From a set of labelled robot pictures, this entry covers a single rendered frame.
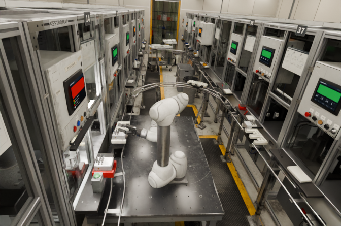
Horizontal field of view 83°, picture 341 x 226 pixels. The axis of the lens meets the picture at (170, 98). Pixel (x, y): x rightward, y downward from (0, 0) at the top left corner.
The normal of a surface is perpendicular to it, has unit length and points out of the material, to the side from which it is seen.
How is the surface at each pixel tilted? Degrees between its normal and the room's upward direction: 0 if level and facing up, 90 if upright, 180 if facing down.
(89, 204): 0
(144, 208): 0
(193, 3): 90
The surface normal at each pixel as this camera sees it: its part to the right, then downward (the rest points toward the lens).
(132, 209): 0.07, -0.91
